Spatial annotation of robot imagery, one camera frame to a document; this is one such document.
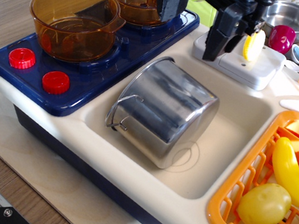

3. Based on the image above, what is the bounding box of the steel bowl in background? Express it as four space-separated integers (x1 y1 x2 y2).
262 0 299 44

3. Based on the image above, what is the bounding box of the stainless steel pot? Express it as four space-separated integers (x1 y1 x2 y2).
105 57 220 169

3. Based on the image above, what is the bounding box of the blue toy stove top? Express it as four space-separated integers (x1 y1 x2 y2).
0 9 200 117

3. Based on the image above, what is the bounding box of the red stove knob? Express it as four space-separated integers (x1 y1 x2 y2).
8 48 36 70
42 71 70 95

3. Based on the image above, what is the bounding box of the green plastic item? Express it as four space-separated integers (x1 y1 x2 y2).
187 0 217 27

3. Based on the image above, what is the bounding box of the yellow white toy faucet handle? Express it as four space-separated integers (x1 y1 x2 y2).
242 30 266 61

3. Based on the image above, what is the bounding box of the front amber plastic pot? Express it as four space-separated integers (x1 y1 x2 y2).
29 0 126 62

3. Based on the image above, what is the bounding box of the yellow toy banana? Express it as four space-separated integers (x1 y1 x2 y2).
271 136 299 208

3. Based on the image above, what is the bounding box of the left red stove knob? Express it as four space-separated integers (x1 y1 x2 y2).
8 48 36 70

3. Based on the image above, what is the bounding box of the magenta plastic cup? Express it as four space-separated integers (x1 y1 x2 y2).
268 25 296 54

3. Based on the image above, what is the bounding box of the yellow toy potato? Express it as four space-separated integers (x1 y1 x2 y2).
237 183 292 224

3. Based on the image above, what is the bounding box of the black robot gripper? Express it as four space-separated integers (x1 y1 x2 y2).
156 0 276 61

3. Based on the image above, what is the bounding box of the right red stove knob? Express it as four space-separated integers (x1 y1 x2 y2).
42 71 70 95

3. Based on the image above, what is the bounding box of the grey toy faucet base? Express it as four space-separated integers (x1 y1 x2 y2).
192 33 286 91

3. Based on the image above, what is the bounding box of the cream toy kitchen sink unit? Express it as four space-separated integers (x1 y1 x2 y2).
0 25 299 224

